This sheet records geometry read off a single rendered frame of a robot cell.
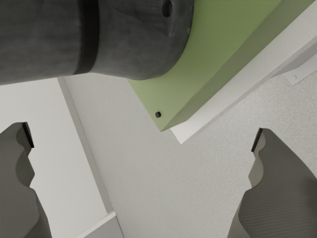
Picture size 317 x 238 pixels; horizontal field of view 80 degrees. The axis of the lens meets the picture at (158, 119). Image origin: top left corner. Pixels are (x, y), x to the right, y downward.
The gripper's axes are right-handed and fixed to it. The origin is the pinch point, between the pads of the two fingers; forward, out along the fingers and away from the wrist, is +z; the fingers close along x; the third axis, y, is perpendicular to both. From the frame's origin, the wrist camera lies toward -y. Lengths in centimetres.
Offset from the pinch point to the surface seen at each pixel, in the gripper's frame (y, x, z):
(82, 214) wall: 247, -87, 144
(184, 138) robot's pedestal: 13.2, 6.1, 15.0
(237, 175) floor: 81, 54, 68
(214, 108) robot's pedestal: 6.1, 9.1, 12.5
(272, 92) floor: 28, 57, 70
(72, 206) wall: 234, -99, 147
